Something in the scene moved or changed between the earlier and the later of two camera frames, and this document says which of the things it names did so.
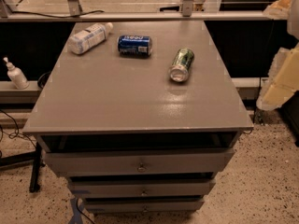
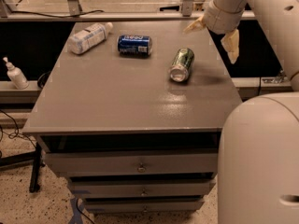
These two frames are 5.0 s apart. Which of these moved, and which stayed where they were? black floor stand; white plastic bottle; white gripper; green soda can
Moved: white gripper
Stayed: green soda can; black floor stand; white plastic bottle
